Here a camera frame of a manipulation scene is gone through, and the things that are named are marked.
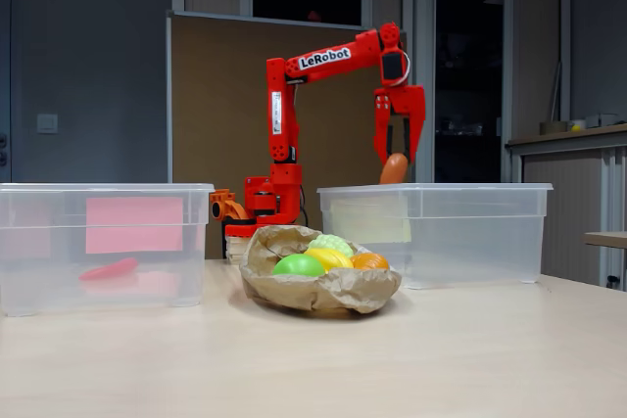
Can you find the orange clamp with round hole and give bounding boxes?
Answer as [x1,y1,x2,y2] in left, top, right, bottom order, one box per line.
[210,188,249,221]

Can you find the light green toy grapes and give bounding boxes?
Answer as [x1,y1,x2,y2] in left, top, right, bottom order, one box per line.
[307,233,355,258]

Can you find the clear plastic bin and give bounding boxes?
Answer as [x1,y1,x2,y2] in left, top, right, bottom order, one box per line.
[0,182,216,317]
[316,182,554,291]

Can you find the wooden base block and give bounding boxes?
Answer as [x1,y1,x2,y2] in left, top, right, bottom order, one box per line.
[224,235,259,260]

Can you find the pink paper sheet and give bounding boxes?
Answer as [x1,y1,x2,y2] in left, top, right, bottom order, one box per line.
[85,196,184,255]

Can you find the black power cable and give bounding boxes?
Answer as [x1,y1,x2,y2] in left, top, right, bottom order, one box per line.
[295,187,310,229]

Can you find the yellow-green paper sheet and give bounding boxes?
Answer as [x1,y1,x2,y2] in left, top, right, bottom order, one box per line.
[330,195,412,245]

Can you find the brown cork board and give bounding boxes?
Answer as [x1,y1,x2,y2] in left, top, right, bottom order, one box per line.
[166,10,411,260]

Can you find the wrist servo cable loop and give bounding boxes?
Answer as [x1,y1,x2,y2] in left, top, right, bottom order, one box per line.
[391,49,412,89]

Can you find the green toy apple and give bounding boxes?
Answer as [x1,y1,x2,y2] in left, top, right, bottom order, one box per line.
[271,254,326,277]

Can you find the brown toy donut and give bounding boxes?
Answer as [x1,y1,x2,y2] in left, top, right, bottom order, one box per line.
[379,152,410,186]

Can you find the orange toy croissant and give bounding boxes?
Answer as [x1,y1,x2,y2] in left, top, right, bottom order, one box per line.
[350,252,391,271]

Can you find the grey cabinet with wooden top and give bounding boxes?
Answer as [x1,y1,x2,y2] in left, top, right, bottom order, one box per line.
[506,123,627,287]

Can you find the red toy chili pepper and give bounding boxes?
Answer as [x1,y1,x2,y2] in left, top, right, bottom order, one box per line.
[77,256,140,282]

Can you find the small wooden side table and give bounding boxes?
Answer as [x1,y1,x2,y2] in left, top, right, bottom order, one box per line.
[583,230,627,249]

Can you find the crumpled brown paper bag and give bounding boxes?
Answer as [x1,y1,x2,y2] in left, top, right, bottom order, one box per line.
[238,225,403,314]

